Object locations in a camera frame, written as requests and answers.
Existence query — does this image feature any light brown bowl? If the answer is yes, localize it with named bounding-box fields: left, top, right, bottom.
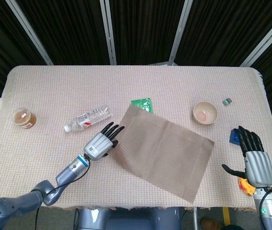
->
left=193, top=101, right=218, bottom=126

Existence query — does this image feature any white partition frame post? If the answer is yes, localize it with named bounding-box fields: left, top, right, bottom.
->
left=239, top=11, right=272, bottom=68
left=5, top=0, right=54, bottom=66
left=168, top=0, right=194, bottom=65
left=99, top=0, right=117, bottom=66

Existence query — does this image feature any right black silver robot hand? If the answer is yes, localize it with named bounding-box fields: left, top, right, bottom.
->
left=222, top=126, right=272, bottom=190

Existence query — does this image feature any brown sauce jar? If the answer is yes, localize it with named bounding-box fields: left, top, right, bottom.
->
left=12, top=107, right=36, bottom=130

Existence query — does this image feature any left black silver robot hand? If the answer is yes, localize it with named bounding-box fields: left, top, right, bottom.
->
left=84, top=121, right=125, bottom=161

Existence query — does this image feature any grey metal table leg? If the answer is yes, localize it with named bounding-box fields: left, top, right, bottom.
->
left=192, top=207, right=199, bottom=230

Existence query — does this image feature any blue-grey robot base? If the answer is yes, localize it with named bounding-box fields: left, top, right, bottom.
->
left=74, top=207, right=182, bottom=230

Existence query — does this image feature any clear plastic water bottle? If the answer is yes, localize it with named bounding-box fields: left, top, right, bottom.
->
left=64, top=104, right=113, bottom=133

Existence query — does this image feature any blue toy building block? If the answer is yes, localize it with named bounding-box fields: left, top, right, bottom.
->
left=229, top=128, right=244, bottom=146

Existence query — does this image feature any beige woven tablecloth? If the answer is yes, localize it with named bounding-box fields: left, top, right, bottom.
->
left=0, top=65, right=272, bottom=213

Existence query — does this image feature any yellow tape measure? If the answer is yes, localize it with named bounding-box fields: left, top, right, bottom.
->
left=237, top=177, right=256, bottom=196

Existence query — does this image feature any brown woven placemat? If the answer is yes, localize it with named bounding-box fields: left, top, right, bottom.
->
left=108, top=103, right=215, bottom=205

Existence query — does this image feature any green sachet packet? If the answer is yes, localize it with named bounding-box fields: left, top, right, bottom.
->
left=130, top=97, right=155, bottom=114

